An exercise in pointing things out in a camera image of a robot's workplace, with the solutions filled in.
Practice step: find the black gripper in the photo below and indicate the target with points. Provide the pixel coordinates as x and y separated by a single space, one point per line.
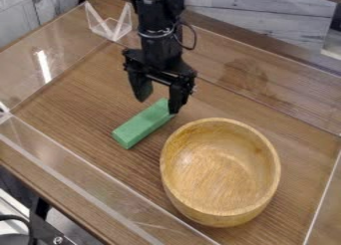
157 62

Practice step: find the green rectangular block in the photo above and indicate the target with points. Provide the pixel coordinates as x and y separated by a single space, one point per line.
141 125

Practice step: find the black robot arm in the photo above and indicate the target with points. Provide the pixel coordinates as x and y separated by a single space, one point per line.
159 16

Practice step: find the brown wooden bowl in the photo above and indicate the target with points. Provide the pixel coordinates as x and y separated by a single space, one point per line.
221 171

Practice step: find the black table leg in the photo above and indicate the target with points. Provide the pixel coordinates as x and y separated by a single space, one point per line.
40 208

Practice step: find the black chair part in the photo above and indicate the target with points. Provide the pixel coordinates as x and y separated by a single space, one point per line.
40 233

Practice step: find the clear acrylic corner bracket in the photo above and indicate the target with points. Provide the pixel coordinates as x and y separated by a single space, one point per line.
110 28

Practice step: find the clear acrylic front wall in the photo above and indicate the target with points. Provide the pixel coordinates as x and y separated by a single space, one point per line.
103 204

